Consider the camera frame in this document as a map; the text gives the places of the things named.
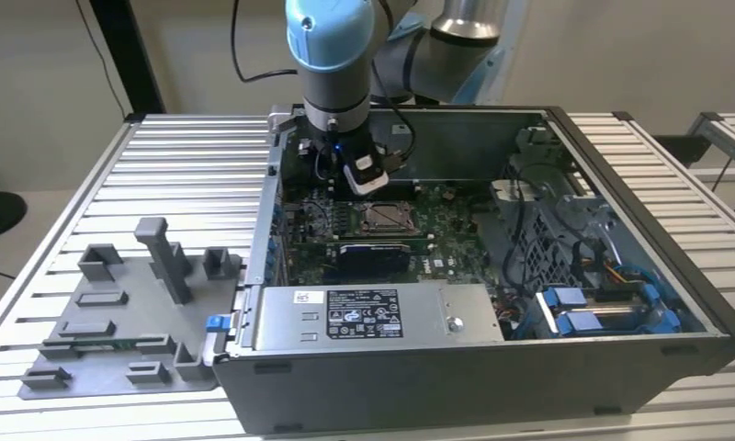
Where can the silver green CPU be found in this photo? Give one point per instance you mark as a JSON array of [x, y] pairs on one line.
[[388, 217]]

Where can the perforated metal disk cage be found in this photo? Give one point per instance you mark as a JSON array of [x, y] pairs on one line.
[[539, 248]]

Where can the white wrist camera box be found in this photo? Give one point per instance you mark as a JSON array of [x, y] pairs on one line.
[[364, 177]]

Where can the silver power supply box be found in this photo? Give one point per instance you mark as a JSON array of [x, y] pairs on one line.
[[281, 317]]

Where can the green motherboard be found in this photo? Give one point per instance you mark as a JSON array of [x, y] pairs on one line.
[[459, 248]]

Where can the green RAM stick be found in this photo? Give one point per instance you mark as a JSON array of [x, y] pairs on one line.
[[97, 343]]

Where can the black graphics card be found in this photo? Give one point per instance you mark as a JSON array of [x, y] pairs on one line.
[[369, 262]]

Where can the grey parts rack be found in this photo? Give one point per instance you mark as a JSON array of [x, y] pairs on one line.
[[140, 294]]

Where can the blue case latch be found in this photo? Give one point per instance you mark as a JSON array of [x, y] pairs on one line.
[[216, 322]]

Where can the blue disk carrier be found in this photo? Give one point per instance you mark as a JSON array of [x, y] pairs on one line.
[[563, 296], [579, 321]]

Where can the silver coin battery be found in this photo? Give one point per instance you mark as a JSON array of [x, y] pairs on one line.
[[447, 195]]

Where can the CPU socket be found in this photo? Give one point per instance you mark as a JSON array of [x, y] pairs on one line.
[[357, 225]]

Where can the black grey PC case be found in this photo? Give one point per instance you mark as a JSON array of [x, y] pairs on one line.
[[465, 386]]

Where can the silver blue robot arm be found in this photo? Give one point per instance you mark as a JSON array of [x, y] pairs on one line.
[[336, 69]]

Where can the black upright post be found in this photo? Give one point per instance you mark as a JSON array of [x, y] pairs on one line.
[[128, 55]]

